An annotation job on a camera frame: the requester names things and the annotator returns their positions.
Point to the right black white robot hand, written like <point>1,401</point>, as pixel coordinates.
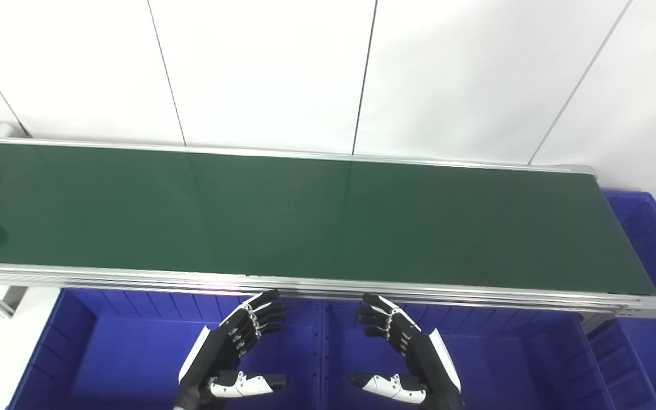
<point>419,353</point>

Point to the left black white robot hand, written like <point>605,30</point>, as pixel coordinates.
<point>225,341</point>

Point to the blue plastic bin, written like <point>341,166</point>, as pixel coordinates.
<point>510,364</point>
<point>652,341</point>
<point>128,353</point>

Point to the green conveyor belt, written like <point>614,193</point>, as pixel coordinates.
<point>305,216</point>

